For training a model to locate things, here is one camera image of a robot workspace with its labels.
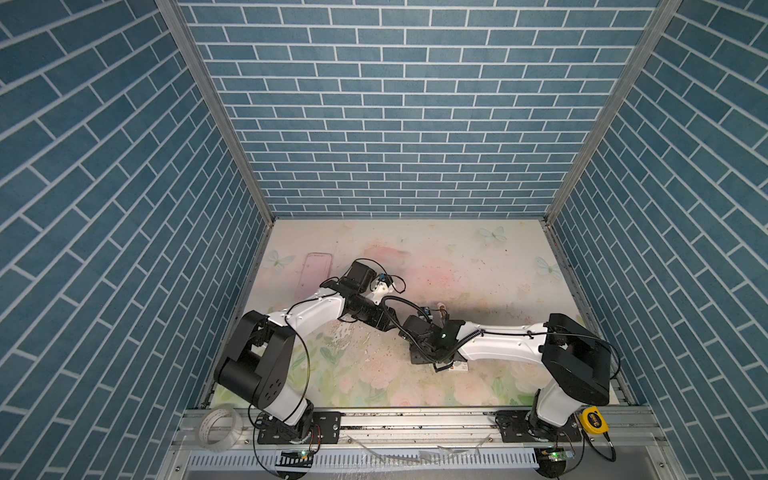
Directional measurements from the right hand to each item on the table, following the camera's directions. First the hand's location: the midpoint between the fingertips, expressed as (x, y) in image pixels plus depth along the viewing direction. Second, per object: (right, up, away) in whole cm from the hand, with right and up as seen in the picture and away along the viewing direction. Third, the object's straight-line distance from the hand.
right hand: (410, 352), depth 85 cm
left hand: (-6, +9, +2) cm, 11 cm away
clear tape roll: (-51, -12, -13) cm, 54 cm away
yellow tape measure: (+45, -13, -12) cm, 48 cm away
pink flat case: (-32, +23, +17) cm, 43 cm away
